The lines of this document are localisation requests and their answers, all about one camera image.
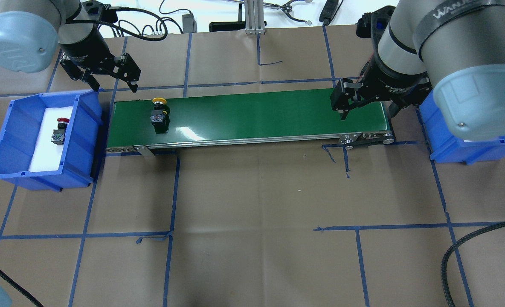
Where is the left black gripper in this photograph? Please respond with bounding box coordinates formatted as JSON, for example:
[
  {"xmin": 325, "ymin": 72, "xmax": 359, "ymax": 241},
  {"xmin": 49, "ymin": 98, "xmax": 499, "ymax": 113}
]
[{"xmin": 60, "ymin": 34, "xmax": 141, "ymax": 93}]

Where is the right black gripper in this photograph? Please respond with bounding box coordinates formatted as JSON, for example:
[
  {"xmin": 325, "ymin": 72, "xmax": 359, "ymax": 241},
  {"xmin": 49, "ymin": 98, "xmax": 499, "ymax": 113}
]
[{"xmin": 331, "ymin": 51, "xmax": 432, "ymax": 120}]

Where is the yellow push button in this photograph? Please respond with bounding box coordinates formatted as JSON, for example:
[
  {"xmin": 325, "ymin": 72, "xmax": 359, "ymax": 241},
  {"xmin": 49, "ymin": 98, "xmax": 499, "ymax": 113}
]
[{"xmin": 150, "ymin": 97, "xmax": 171, "ymax": 134}]

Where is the red push button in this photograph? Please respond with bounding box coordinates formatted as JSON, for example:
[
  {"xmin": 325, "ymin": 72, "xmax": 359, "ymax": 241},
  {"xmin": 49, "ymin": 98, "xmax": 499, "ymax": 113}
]
[{"xmin": 50, "ymin": 117, "xmax": 70, "ymax": 146}]

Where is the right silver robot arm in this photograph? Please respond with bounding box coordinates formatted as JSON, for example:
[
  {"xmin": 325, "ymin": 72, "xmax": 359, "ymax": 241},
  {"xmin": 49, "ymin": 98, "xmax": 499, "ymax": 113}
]
[{"xmin": 330, "ymin": 0, "xmax": 505, "ymax": 141}]

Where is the green conveyor belt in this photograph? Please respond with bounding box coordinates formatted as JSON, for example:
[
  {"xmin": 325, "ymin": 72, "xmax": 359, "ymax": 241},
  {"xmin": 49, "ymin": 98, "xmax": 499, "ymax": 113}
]
[{"xmin": 107, "ymin": 89, "xmax": 396, "ymax": 155}]

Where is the blue bin right side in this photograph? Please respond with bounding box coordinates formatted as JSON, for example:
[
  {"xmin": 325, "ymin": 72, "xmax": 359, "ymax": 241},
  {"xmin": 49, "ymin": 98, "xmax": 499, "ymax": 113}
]
[{"xmin": 419, "ymin": 93, "xmax": 505, "ymax": 165}]

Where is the blue bin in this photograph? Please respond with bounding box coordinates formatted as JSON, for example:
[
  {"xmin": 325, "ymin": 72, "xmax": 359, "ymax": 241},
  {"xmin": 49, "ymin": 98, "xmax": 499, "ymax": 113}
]
[
  {"xmin": 0, "ymin": 90, "xmax": 103, "ymax": 192},
  {"xmin": 419, "ymin": 93, "xmax": 505, "ymax": 165}
]

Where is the blue bin left side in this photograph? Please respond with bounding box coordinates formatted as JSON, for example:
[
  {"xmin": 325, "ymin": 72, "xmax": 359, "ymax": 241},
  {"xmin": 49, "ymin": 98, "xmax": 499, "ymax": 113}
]
[{"xmin": 0, "ymin": 90, "xmax": 103, "ymax": 192}]

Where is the black power adapter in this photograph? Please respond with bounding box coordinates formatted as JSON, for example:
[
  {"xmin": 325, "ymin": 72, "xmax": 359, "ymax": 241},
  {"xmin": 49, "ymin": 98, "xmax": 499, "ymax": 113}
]
[{"xmin": 182, "ymin": 12, "xmax": 197, "ymax": 33}]

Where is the black handheld device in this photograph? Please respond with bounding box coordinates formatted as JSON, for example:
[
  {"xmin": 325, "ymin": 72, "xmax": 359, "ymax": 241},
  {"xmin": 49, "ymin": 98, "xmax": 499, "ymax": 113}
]
[{"xmin": 319, "ymin": 0, "xmax": 343, "ymax": 26}]

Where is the green grabber reach tool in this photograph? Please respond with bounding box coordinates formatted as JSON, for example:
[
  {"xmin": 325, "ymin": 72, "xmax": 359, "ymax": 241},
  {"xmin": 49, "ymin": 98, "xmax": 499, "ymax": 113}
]
[{"xmin": 223, "ymin": 0, "xmax": 312, "ymax": 26}]

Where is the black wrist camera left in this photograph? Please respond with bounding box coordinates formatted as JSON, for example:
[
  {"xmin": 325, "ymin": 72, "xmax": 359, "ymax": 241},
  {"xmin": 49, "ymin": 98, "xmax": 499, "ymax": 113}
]
[{"xmin": 81, "ymin": 0, "xmax": 119, "ymax": 24}]

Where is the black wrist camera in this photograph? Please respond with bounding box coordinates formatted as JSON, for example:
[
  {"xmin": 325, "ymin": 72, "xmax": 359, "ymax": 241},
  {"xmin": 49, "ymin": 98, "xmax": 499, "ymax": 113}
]
[
  {"xmin": 356, "ymin": 6, "xmax": 396, "ymax": 38},
  {"xmin": 81, "ymin": 0, "xmax": 119, "ymax": 24}
]

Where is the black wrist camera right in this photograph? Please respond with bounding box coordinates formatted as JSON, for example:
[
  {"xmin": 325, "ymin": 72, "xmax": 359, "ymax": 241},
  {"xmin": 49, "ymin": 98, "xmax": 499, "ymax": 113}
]
[{"xmin": 356, "ymin": 6, "xmax": 396, "ymax": 38}]

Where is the aluminium frame post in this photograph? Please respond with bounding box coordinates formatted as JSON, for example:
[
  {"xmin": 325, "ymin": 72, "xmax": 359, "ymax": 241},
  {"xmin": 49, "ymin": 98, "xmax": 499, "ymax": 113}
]
[{"xmin": 243, "ymin": 0, "xmax": 265, "ymax": 35}]

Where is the black braided cable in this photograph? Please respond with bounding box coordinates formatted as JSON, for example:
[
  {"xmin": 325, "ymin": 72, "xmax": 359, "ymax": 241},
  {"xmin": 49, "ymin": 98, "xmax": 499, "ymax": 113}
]
[{"xmin": 442, "ymin": 217, "xmax": 505, "ymax": 307}]

